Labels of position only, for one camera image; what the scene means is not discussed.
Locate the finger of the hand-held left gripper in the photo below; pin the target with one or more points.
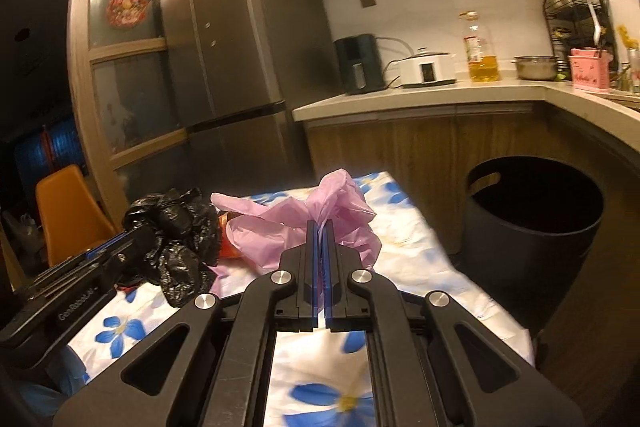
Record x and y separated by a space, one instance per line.
130 247

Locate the cooking oil bottle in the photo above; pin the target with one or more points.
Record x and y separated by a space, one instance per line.
482 62

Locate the pink plastic bag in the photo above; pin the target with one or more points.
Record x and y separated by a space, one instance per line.
280 227

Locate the black air fryer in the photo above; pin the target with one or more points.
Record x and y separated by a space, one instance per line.
357 62

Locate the blue ribbed barrel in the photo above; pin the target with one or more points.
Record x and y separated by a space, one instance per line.
60 147

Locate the pink utensil basket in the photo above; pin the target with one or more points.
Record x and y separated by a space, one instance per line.
590 72

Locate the black dish rack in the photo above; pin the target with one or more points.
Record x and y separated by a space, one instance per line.
565 32

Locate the blue floral tablecloth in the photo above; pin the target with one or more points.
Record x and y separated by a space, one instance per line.
440 287

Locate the black waste bin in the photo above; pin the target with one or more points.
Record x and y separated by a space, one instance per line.
525 267

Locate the kitchen counter with wooden cabinets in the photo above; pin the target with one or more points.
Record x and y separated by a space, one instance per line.
400 142

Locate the person's left hand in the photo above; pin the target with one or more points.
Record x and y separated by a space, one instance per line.
40 392

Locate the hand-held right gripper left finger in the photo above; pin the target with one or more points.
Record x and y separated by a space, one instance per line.
313 287

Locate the red round door decoration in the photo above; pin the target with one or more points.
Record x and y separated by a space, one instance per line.
126 8

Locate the white electric cooker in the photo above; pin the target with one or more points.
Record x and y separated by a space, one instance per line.
427 69

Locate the grey refrigerator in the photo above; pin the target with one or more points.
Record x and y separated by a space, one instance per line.
240 57

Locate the wooden framed glass door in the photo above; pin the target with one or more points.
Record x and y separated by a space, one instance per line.
130 107

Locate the white spoon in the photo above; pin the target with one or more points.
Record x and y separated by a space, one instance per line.
596 27

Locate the dark wall socket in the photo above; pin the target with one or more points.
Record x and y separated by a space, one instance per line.
366 0

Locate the orange chair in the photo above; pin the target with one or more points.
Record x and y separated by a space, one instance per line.
65 207

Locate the steel bowl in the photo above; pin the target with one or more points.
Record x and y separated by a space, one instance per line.
535 68

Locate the black plastic bag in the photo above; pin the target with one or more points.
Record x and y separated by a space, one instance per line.
185 227

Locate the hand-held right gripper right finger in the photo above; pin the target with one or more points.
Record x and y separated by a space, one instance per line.
328 287

